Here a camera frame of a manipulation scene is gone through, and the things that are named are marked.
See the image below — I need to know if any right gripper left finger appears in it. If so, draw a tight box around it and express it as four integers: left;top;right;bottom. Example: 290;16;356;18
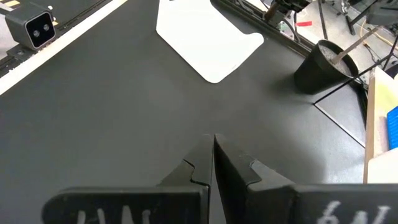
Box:
42;133;215;224

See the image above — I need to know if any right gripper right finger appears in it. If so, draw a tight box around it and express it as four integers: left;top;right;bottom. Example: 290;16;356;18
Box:
214;133;398;224

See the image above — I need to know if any blue plastic basket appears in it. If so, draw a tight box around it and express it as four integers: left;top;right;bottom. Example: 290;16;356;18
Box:
386;105;398;151

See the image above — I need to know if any green plant black pot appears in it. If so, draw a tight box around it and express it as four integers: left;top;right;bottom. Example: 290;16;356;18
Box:
294;26;383;95

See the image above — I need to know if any black camera box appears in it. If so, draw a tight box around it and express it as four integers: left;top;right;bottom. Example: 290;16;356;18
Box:
4;2;57;50

